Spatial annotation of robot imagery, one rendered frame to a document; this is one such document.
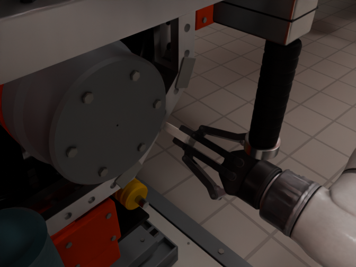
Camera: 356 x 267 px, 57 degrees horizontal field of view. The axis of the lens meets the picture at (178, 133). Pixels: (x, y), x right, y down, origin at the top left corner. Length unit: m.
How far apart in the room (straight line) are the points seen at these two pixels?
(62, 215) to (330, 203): 0.39
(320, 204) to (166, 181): 0.98
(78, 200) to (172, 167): 0.93
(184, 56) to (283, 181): 0.26
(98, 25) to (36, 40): 0.04
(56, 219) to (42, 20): 0.41
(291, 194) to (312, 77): 1.78
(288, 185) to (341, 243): 0.10
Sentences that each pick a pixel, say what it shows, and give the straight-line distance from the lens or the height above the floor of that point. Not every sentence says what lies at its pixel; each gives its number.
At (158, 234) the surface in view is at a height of 0.17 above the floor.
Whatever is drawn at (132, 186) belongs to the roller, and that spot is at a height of 0.54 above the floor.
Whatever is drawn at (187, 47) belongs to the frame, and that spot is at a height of 0.79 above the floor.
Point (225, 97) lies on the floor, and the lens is 1.90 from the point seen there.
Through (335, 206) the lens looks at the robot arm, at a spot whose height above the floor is 0.69.
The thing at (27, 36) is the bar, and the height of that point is 0.97.
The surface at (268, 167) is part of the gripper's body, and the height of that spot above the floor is 0.68.
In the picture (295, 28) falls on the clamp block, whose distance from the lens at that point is 0.33.
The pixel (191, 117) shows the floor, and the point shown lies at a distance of 1.73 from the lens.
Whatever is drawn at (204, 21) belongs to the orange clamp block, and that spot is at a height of 0.83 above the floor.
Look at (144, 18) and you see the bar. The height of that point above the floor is 0.96.
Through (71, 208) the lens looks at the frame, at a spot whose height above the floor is 0.61.
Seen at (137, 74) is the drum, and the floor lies 0.89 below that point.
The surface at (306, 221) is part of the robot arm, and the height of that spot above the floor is 0.66.
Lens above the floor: 1.03
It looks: 40 degrees down
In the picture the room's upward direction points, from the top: straight up
